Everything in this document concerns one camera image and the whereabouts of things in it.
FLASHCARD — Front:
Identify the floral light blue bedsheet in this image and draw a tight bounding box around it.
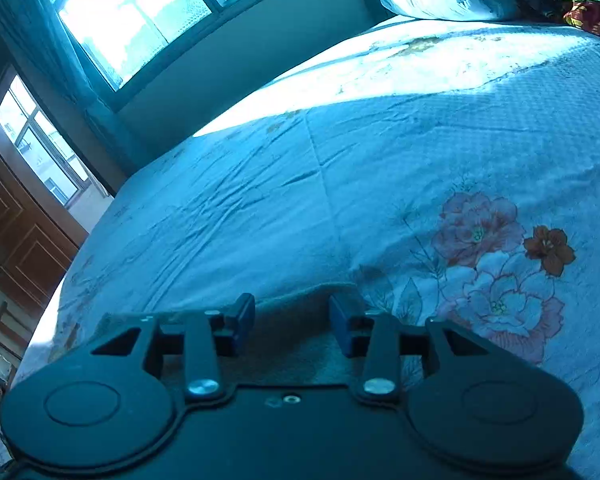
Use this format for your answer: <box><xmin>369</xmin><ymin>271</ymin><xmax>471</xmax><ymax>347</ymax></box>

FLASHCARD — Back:
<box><xmin>16</xmin><ymin>18</ymin><xmax>600</xmax><ymax>479</ymax></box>

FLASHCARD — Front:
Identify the teal left curtain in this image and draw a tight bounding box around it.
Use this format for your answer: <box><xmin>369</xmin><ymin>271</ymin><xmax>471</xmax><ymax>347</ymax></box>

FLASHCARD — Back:
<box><xmin>0</xmin><ymin>0</ymin><xmax>148</xmax><ymax>176</ymax></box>

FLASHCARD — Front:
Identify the wooden chair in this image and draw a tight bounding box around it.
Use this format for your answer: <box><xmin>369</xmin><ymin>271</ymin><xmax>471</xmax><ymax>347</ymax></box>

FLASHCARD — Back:
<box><xmin>0</xmin><ymin>301</ymin><xmax>33</xmax><ymax>361</ymax></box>

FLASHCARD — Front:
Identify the hallway window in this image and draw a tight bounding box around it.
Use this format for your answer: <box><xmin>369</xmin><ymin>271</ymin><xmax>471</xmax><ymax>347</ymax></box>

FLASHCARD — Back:
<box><xmin>0</xmin><ymin>75</ymin><xmax>92</xmax><ymax>209</ymax></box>

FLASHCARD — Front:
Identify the brown wooden door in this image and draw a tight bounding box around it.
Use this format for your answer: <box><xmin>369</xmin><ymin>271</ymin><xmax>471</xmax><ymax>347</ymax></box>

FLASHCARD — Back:
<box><xmin>0</xmin><ymin>148</ymin><xmax>87</xmax><ymax>315</ymax></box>

